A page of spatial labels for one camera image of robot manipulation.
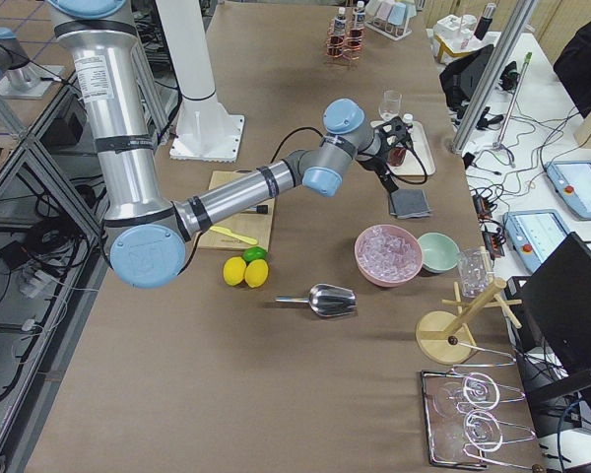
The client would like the wine glass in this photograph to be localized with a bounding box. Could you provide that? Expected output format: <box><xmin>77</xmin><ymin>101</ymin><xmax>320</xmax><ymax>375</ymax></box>
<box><xmin>378</xmin><ymin>90</ymin><xmax>402</xmax><ymax>122</ymax></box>

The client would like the black monitor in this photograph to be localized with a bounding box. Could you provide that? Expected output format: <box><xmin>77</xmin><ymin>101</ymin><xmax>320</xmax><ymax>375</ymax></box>
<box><xmin>506</xmin><ymin>231</ymin><xmax>591</xmax><ymax>439</ymax></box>

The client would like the wire glass holder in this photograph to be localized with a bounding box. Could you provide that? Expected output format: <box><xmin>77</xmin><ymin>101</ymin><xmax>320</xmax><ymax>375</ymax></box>
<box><xmin>420</xmin><ymin>349</ymin><xmax>536</xmax><ymax>472</ymax></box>

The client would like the yellow peeler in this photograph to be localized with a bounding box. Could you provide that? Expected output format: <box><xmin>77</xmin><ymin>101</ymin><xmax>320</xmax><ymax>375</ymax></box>
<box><xmin>210</xmin><ymin>226</ymin><xmax>258</xmax><ymax>245</ymax></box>

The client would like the white cardboard box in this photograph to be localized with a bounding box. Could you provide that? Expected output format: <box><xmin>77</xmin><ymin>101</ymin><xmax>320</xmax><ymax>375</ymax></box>
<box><xmin>432</xmin><ymin>15</ymin><xmax>484</xmax><ymax>64</ymax></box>

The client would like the black knife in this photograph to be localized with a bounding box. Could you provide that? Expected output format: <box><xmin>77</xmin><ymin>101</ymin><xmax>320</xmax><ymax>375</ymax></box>
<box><xmin>244</xmin><ymin>205</ymin><xmax>269</xmax><ymax>215</ymax></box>

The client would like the pink bowl with ice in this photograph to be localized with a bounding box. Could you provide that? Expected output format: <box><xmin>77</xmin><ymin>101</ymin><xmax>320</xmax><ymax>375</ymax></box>
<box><xmin>354</xmin><ymin>225</ymin><xmax>423</xmax><ymax>288</ymax></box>

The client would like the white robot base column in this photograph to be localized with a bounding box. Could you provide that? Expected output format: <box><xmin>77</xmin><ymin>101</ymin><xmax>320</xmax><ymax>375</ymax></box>
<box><xmin>157</xmin><ymin>0</ymin><xmax>244</xmax><ymax>163</ymax></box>

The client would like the person in dark jacket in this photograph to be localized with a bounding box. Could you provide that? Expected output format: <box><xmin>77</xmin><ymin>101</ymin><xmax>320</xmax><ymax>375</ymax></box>
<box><xmin>554</xmin><ymin>21</ymin><xmax>591</xmax><ymax>117</ymax></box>

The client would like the metal scoop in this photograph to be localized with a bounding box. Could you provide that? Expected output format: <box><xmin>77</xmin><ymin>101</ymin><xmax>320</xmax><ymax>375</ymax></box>
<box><xmin>275</xmin><ymin>284</ymin><xmax>357</xmax><ymax>318</ymax></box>

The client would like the tea bottle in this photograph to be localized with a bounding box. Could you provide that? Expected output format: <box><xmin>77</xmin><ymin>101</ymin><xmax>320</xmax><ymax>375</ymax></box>
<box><xmin>348</xmin><ymin>0</ymin><xmax>365</xmax><ymax>43</ymax></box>
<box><xmin>330</xmin><ymin>7</ymin><xmax>347</xmax><ymax>46</ymax></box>
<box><xmin>387</xmin><ymin>113</ymin><xmax>414</xmax><ymax>168</ymax></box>

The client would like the green lime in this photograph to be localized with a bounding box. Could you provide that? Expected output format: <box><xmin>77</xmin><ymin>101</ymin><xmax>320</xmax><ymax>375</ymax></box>
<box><xmin>242</xmin><ymin>246</ymin><xmax>267</xmax><ymax>263</ymax></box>

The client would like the beige tray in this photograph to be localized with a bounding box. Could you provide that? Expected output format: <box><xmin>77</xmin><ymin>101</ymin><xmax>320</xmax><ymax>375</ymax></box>
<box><xmin>371</xmin><ymin>120</ymin><xmax>435</xmax><ymax>183</ymax></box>

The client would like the pink mug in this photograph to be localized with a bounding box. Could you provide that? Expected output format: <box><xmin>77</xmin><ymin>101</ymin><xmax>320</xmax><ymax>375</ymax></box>
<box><xmin>374</xmin><ymin>0</ymin><xmax>396</xmax><ymax>22</ymax></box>

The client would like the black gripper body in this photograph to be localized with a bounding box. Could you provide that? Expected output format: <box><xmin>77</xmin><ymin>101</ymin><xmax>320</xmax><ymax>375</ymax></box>
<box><xmin>357</xmin><ymin>117</ymin><xmax>412</xmax><ymax>194</ymax></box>

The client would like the green bowl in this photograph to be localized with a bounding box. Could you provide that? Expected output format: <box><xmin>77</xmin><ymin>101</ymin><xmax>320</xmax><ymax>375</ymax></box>
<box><xmin>418</xmin><ymin>233</ymin><xmax>459</xmax><ymax>274</ymax></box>

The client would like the aluminium frame post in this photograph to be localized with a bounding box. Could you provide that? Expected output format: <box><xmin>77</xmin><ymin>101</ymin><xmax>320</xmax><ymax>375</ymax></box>
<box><xmin>451</xmin><ymin>0</ymin><xmax>538</xmax><ymax>156</ymax></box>

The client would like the yellow lemon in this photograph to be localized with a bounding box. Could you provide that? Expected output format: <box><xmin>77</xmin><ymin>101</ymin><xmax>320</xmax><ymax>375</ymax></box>
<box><xmin>223</xmin><ymin>256</ymin><xmax>247</xmax><ymax>286</ymax></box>
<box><xmin>244</xmin><ymin>259</ymin><xmax>269</xmax><ymax>288</ymax></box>

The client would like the white wire cup rack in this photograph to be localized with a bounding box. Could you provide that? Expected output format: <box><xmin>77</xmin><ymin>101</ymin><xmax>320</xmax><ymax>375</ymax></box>
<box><xmin>365</xmin><ymin>17</ymin><xmax>413</xmax><ymax>41</ymax></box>

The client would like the copper wire bottle basket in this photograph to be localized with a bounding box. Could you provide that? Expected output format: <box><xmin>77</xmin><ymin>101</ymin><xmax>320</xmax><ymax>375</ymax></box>
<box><xmin>324</xmin><ymin>18</ymin><xmax>364</xmax><ymax>67</ymax></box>

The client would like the blue teach pendant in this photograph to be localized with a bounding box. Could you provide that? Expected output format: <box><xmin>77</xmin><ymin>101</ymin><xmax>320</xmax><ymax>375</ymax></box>
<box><xmin>503</xmin><ymin>209</ymin><xmax>570</xmax><ymax>273</ymax></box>
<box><xmin>546</xmin><ymin>161</ymin><xmax>591</xmax><ymax>220</ymax></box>

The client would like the clear tumbler glass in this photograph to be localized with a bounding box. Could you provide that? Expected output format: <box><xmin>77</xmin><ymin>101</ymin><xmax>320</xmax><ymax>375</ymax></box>
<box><xmin>457</xmin><ymin>247</ymin><xmax>493</xmax><ymax>298</ymax></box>

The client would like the wooden cutting board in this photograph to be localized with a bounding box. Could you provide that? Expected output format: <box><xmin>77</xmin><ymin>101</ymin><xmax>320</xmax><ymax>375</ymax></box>
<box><xmin>198</xmin><ymin>170</ymin><xmax>275</xmax><ymax>250</ymax></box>

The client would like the wooden cup tree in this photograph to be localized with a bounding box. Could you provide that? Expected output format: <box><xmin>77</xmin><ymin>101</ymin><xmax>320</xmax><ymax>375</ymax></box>
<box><xmin>416</xmin><ymin>275</ymin><xmax>522</xmax><ymax>366</ymax></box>

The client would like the blue mug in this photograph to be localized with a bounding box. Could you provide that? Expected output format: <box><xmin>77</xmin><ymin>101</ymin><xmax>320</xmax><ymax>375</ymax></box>
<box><xmin>387</xmin><ymin>0</ymin><xmax>417</xmax><ymax>28</ymax></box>

